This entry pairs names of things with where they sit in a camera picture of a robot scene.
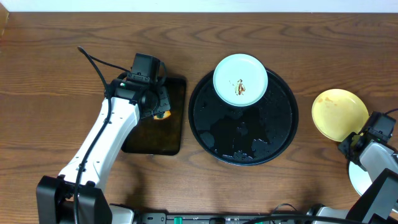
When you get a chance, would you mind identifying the yellow plate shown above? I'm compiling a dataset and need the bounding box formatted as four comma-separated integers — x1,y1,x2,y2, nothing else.
311,89,369,142

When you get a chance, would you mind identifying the black round tray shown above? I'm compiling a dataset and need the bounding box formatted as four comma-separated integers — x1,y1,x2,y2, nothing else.
188,70,299,166

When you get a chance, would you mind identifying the light blue plate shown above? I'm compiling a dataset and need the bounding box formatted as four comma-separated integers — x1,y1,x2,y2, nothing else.
348,160,398,214
213,54,269,107

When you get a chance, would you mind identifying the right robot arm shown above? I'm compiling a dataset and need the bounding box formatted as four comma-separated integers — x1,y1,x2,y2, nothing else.
307,133,397,223

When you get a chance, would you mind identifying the light blue plate top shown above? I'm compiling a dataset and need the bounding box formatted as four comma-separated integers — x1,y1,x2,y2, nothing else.
213,54,269,107

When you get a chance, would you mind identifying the black rectangular tray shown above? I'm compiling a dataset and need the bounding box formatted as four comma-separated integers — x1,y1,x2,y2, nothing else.
121,77,187,156

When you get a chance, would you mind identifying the green yellow sponge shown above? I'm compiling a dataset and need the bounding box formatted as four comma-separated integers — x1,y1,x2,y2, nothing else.
154,110,171,120

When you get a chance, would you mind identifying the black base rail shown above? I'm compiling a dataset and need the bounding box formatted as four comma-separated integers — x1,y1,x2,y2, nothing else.
136,212,315,224

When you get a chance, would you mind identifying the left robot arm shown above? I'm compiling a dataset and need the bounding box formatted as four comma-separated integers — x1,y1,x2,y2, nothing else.
36,78,170,223

